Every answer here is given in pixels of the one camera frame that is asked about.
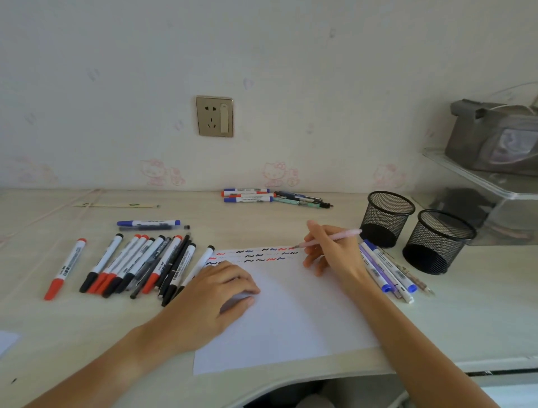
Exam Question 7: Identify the light wooden table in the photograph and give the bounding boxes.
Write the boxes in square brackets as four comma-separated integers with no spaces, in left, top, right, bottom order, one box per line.
[0,188,538,408]

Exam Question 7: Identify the pink slim pen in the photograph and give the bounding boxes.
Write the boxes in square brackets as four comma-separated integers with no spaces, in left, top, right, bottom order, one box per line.
[293,228,363,249]

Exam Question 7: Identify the person's right forearm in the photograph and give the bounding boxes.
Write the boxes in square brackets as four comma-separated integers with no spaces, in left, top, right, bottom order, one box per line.
[346,275,499,408]

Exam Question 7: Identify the paper-wrapped chopsticks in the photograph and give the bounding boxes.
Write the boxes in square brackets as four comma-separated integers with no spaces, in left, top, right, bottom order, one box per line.
[72,202,160,209]

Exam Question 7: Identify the pile of assorted pens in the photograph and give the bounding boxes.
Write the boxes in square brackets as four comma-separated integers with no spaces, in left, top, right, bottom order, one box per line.
[221,188,335,210]

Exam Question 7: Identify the red-capped white marker pen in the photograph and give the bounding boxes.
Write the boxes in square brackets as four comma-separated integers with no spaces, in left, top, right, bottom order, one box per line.
[87,234,142,294]
[44,238,87,302]
[141,235,183,295]
[94,235,150,296]

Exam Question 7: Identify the thin pink cord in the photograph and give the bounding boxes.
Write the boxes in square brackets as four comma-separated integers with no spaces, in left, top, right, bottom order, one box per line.
[0,189,104,249]

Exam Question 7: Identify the person's right hand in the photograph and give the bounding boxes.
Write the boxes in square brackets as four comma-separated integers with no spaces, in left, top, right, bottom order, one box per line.
[302,220,370,295]

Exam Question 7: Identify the blank white paper sheet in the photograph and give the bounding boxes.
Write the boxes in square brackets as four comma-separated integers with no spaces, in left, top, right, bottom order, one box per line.
[0,331,22,358]

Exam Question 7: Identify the black mesh cup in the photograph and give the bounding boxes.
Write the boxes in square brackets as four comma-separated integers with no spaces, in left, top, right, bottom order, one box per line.
[402,209,477,276]
[359,191,416,249]

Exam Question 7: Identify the purple slim pen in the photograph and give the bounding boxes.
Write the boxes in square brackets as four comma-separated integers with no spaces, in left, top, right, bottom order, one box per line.
[360,245,404,300]

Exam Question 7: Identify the thin white cable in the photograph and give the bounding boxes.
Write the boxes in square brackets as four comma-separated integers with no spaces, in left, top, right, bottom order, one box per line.
[479,82,538,112]

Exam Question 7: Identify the person's left hand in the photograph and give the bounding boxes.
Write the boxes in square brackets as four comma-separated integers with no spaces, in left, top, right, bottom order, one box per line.
[138,260,261,362]

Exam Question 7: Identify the white paper sheet with squiggles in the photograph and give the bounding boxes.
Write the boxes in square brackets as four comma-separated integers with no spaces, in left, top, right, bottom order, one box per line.
[193,245,381,376]

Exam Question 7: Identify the gold wall socket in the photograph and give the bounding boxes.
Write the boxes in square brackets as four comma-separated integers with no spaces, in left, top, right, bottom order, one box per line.
[195,95,234,138]

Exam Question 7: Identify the black slim pen silver tip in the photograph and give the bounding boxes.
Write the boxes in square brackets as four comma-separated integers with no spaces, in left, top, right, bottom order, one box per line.
[156,232,191,295]
[159,239,192,299]

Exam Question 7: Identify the clear acrylic rack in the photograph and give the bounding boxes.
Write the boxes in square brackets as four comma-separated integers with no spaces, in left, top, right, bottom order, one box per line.
[411,147,538,247]

